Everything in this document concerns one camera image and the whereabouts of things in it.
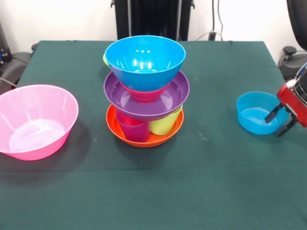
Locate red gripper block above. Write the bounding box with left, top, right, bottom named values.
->
left=264, top=83, right=307, bottom=137

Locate small blue bowl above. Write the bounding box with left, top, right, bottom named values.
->
left=236, top=91, right=289, bottom=135

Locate green cup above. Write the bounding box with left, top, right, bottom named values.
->
left=150, top=104, right=183, bottom=136

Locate orange bowl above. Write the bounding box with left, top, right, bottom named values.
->
left=106, top=103, right=185, bottom=148

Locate small magenta bowl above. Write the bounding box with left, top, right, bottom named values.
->
left=119, top=81, right=172, bottom=104

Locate purple cup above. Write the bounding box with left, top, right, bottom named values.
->
left=115, top=109, right=150, bottom=143

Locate large blue bowl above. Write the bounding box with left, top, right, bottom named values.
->
left=105, top=35, right=187, bottom=92

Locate purple bowl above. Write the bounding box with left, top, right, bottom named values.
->
left=103, top=70, right=190, bottom=121

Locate dark green table cloth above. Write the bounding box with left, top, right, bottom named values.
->
left=0, top=40, right=307, bottom=230

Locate green bowl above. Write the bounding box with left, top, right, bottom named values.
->
left=103, top=54, right=113, bottom=72

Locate large pink bowl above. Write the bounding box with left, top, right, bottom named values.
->
left=0, top=84, right=79, bottom=161

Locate black stand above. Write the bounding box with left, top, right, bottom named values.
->
left=0, top=21, right=12, bottom=72

